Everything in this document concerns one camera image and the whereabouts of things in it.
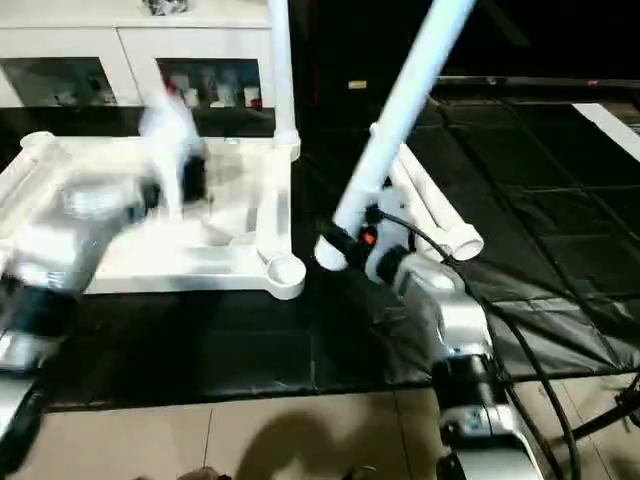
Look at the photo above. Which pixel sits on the white plastic table top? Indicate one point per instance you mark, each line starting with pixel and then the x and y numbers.
pixel 225 240

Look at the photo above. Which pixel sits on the white plastic table leg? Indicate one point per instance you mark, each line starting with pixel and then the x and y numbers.
pixel 450 220
pixel 430 205
pixel 400 115
pixel 282 65

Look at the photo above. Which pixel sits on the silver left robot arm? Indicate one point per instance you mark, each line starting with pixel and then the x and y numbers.
pixel 55 250

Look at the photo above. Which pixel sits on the white canister red base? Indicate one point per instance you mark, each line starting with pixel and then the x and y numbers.
pixel 252 96

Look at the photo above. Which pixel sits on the black work mat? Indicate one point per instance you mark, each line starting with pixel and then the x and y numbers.
pixel 500 310

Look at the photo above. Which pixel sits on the white glass-door cabinet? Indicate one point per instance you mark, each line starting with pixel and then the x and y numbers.
pixel 125 40

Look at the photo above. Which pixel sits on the small tan label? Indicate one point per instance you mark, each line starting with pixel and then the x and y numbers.
pixel 357 84

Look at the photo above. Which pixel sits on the white flat strip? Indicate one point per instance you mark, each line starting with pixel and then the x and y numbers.
pixel 610 130

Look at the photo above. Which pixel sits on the black tripod stand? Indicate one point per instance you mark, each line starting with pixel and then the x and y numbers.
pixel 610 415

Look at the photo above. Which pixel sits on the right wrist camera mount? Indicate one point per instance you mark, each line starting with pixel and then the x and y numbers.
pixel 392 210

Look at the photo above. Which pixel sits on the black metal rail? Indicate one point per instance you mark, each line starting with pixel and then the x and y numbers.
pixel 540 82

